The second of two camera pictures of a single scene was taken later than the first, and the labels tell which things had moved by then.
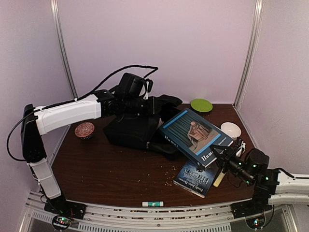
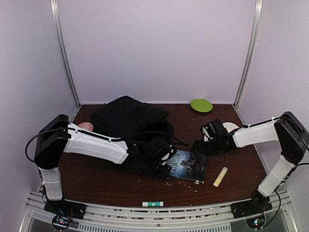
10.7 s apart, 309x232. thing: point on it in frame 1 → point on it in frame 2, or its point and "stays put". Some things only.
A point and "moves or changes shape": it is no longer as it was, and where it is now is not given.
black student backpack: [142, 130] moves or changes shape
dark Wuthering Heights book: [194, 179] → [188, 166]
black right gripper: [224, 158] → [199, 149]
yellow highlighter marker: [219, 178] stays put
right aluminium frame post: [247, 66] stays put
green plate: [201, 105] stays put
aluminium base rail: [104, 217] stays put
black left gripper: [149, 111] → [161, 177]
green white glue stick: [152, 204] stays put
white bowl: [231, 129] stays put
